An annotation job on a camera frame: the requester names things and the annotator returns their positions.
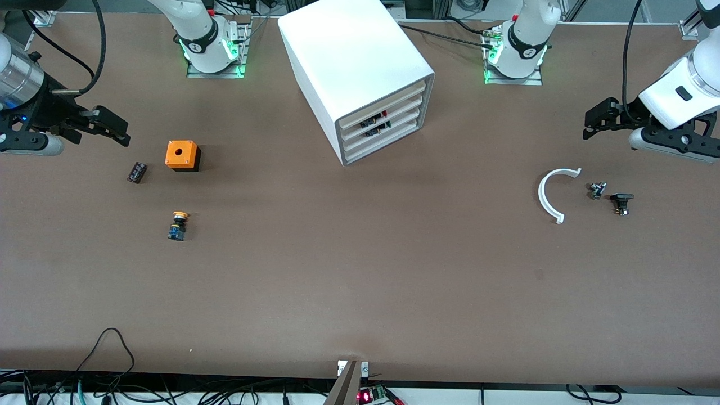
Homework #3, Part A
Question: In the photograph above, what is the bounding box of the yellow push button blue base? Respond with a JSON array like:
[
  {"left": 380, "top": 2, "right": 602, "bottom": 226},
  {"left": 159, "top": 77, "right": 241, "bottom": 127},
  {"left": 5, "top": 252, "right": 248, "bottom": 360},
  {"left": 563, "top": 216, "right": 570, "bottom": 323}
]
[{"left": 167, "top": 211, "right": 191, "bottom": 242}]

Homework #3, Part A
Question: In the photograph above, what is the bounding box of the white curved plastic arc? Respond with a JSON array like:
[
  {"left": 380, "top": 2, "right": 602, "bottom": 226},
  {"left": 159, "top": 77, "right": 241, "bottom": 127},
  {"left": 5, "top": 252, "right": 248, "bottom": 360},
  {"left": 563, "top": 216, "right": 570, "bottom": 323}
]
[{"left": 538, "top": 167, "right": 583, "bottom": 225}]

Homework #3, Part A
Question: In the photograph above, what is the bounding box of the circuit board red light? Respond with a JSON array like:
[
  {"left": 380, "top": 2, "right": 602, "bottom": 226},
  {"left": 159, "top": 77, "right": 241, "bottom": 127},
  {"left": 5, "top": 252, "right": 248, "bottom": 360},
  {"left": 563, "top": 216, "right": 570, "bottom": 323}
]
[{"left": 357, "top": 385, "right": 404, "bottom": 405}]

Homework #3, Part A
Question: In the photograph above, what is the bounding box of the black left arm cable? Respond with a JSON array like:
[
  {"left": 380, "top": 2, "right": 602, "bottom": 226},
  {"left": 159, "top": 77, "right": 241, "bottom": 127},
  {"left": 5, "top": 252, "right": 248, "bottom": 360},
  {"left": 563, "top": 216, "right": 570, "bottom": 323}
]
[{"left": 621, "top": 0, "right": 645, "bottom": 109}]

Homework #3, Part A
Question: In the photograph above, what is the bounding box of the orange button enclosure box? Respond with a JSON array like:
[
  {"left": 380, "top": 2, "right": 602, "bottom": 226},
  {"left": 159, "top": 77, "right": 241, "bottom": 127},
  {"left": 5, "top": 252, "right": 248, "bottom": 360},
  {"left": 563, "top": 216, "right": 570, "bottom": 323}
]
[{"left": 165, "top": 140, "right": 202, "bottom": 173}]

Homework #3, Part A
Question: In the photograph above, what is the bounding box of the small black switch part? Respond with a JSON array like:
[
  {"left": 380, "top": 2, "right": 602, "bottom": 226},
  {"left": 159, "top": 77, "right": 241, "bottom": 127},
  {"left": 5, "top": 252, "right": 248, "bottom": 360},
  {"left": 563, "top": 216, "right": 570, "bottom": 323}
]
[{"left": 610, "top": 192, "right": 635, "bottom": 217}]

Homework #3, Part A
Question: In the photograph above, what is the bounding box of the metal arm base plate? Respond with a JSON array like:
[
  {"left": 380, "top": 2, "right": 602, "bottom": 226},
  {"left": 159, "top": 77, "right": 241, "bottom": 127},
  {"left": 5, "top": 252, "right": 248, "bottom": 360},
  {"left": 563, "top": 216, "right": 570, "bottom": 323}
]
[
  {"left": 482, "top": 27, "right": 544, "bottom": 87},
  {"left": 186, "top": 16, "right": 251, "bottom": 79}
]

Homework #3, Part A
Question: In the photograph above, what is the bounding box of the black cable across table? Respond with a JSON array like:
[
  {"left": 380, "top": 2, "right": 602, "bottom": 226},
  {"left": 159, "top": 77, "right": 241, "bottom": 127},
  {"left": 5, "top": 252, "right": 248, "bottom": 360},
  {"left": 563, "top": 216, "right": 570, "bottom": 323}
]
[{"left": 394, "top": 22, "right": 497, "bottom": 50}]

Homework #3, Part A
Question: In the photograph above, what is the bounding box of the black looped cable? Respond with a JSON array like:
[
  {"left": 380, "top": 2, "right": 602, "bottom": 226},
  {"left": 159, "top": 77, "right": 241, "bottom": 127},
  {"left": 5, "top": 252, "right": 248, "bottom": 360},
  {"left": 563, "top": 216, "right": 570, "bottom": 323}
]
[{"left": 75, "top": 327, "right": 136, "bottom": 389}]

